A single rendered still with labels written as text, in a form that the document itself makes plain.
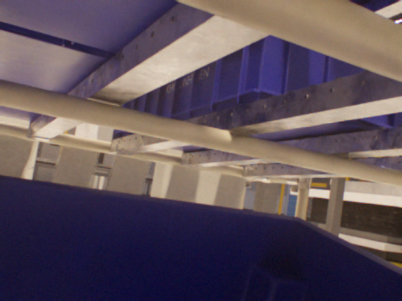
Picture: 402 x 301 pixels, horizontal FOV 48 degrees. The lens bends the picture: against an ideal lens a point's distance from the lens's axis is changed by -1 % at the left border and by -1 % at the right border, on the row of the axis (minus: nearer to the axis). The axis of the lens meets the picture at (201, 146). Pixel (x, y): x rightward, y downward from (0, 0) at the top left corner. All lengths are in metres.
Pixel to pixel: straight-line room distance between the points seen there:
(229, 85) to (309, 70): 0.11
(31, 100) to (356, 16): 0.38
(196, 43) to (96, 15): 0.11
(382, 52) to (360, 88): 0.19
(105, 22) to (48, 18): 0.05
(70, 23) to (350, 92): 0.26
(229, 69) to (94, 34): 0.28
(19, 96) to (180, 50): 0.24
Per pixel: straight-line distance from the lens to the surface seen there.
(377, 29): 0.24
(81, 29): 0.44
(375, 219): 4.27
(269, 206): 1.64
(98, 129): 4.60
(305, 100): 0.49
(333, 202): 2.12
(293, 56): 0.64
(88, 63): 0.54
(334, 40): 0.23
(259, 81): 0.60
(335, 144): 0.73
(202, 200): 8.19
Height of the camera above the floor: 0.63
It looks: 6 degrees up
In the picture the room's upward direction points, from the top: 9 degrees clockwise
